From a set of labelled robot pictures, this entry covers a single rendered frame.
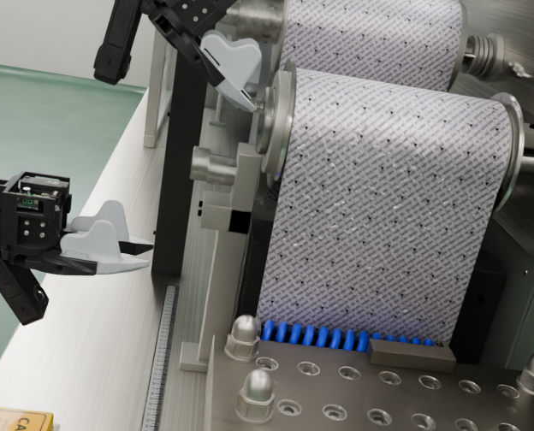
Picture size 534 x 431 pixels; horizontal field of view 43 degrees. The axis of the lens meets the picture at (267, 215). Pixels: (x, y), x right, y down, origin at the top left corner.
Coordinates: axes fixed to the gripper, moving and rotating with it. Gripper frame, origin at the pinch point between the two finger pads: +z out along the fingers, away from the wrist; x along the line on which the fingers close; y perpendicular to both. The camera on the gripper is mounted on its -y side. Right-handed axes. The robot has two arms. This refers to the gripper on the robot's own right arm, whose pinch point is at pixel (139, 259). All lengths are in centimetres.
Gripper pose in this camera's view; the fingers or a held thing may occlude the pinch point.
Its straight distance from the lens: 75.5
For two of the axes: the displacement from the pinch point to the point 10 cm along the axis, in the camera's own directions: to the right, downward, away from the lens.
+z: 9.8, 1.4, 1.1
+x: -0.5, -3.8, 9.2
